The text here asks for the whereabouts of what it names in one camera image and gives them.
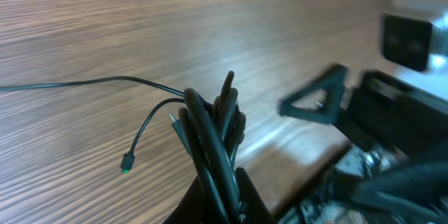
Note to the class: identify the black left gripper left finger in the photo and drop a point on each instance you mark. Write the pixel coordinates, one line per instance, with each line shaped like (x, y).
(190, 209)

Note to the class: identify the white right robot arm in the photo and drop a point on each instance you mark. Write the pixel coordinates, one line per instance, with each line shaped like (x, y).
(393, 188)

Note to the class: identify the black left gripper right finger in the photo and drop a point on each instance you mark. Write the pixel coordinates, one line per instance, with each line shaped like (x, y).
(254, 210)

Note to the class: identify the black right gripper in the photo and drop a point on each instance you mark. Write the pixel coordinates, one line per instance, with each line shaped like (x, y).
(382, 111)

